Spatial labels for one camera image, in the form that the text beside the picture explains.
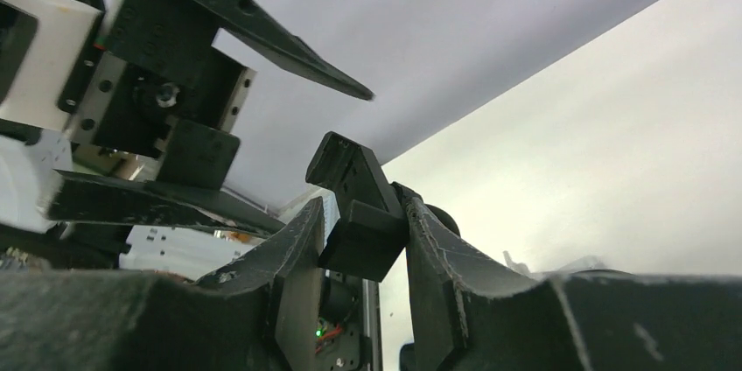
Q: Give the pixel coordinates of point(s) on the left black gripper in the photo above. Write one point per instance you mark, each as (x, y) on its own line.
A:
(162, 90)

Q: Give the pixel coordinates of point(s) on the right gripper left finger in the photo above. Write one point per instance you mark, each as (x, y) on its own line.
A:
(258, 312)

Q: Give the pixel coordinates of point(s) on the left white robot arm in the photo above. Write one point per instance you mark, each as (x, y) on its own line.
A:
(30, 154)

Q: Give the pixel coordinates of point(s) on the black phone stand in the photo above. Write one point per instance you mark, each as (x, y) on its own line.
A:
(373, 227)

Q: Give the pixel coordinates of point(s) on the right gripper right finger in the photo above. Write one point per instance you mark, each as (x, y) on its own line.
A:
(470, 312)

